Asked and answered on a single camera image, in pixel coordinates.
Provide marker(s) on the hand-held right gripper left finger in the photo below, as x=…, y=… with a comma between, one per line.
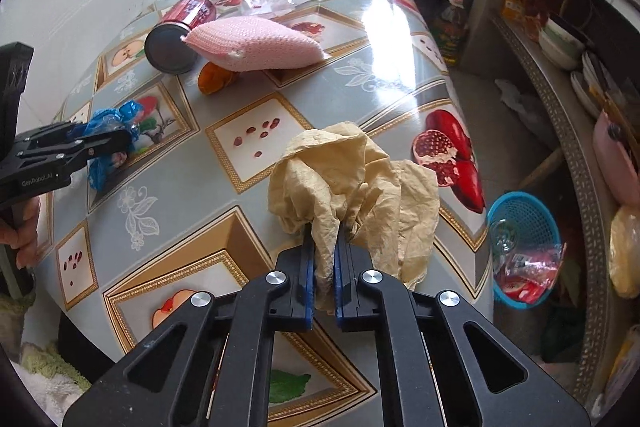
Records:
x=306, y=302

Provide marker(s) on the pink knitted sponge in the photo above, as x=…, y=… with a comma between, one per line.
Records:
x=250, y=42

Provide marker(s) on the red snack packet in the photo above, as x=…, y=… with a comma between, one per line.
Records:
x=537, y=7

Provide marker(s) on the orange fruit peel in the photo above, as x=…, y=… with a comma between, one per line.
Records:
x=212, y=77

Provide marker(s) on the blue plastic basket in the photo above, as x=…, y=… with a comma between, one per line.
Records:
x=530, y=207

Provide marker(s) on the clear plastic packaging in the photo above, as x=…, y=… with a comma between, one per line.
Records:
x=502, y=237

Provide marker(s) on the pink basin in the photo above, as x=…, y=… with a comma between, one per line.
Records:
x=617, y=172

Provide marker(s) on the yellow filled plastic bag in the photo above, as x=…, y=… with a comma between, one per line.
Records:
x=625, y=252

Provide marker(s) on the blue plastic wrapper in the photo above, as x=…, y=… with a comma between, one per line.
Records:
x=107, y=117

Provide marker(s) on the printed packet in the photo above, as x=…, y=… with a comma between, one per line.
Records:
x=620, y=372

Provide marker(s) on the stack of plates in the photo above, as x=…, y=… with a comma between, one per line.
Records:
x=590, y=77

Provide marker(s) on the white plastic bag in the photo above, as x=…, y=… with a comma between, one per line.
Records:
x=520, y=99

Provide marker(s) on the yellow cloth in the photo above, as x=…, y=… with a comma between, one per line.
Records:
x=340, y=172

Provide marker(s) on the grey perforated shelf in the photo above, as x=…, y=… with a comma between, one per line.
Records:
x=575, y=167

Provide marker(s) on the person's left hand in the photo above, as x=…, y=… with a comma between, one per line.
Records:
x=25, y=232

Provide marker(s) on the cooking oil bottle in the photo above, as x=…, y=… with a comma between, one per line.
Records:
x=450, y=32

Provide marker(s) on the red drink can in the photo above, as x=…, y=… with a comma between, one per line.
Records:
x=195, y=9

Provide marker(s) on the wooden shelf leg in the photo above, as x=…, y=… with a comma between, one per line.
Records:
x=542, y=167

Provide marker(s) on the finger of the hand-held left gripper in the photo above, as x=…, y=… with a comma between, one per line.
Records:
x=75, y=149
x=50, y=132

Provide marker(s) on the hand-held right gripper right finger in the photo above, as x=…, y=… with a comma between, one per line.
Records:
x=342, y=287

